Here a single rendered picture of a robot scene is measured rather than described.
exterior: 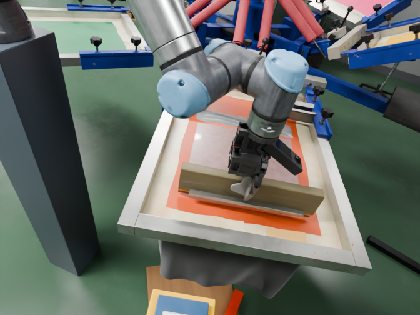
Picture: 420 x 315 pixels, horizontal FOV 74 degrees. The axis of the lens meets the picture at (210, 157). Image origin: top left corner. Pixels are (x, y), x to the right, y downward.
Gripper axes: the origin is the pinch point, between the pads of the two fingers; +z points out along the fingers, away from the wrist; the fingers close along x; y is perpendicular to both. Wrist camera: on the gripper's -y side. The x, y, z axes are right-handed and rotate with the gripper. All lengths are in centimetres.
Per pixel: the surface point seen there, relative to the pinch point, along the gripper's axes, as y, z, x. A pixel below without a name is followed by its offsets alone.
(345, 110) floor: -143, 101, -243
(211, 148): 10.7, 5.9, -20.7
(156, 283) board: 24, 99, -14
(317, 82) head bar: -30, -2, -67
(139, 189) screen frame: 27.1, 2.4, 3.8
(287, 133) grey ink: -16.3, 5.6, -36.7
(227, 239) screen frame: 4.3, 2.3, 13.4
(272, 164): -9.5, 5.8, -18.4
